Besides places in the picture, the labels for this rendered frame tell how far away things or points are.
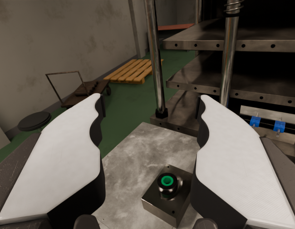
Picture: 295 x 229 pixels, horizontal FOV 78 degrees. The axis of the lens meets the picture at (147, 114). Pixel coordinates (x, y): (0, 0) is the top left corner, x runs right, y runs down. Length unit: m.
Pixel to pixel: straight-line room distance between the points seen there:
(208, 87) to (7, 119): 2.96
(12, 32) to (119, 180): 2.91
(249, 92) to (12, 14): 3.21
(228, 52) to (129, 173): 0.75
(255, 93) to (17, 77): 3.14
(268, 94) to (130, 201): 0.82
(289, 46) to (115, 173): 0.95
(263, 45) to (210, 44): 0.23
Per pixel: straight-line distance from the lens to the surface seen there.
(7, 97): 3.39
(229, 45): 0.97
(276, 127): 1.12
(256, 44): 1.00
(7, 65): 3.38
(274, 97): 1.08
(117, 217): 0.84
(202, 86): 1.13
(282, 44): 0.99
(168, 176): 0.77
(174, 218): 0.73
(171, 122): 1.25
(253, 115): 1.13
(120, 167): 0.99
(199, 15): 1.70
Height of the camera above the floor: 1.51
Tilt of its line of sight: 32 degrees down
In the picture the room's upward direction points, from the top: 9 degrees counter-clockwise
